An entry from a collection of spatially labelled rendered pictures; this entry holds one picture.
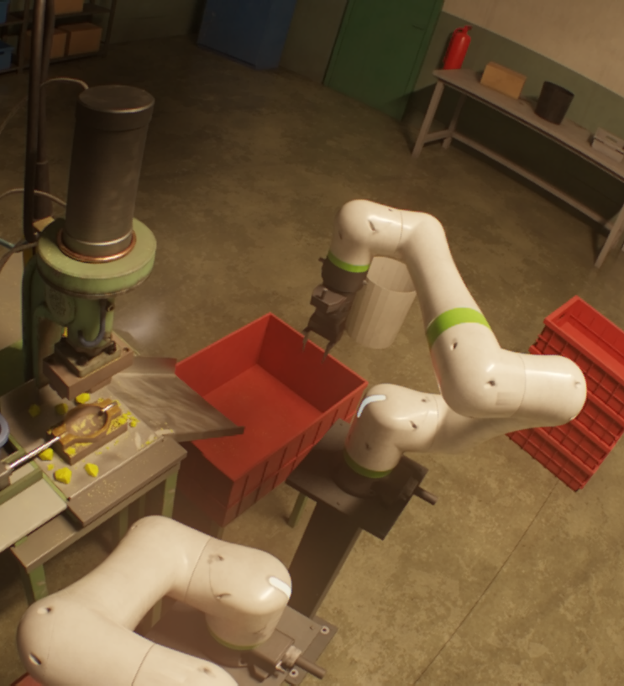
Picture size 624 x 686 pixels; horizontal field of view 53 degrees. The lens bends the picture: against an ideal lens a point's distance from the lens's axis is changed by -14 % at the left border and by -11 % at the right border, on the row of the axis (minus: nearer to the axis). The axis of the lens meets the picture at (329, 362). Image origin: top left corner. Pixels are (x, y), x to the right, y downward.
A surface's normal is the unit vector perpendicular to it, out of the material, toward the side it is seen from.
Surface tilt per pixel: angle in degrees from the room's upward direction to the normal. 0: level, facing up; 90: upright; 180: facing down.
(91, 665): 30
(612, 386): 90
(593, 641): 0
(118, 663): 7
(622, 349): 90
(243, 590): 17
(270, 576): 11
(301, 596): 90
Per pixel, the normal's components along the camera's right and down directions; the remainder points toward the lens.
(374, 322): -0.25, 0.61
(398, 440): 0.12, 0.65
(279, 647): 0.26, -0.73
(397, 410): 0.26, -0.56
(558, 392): 0.18, 0.09
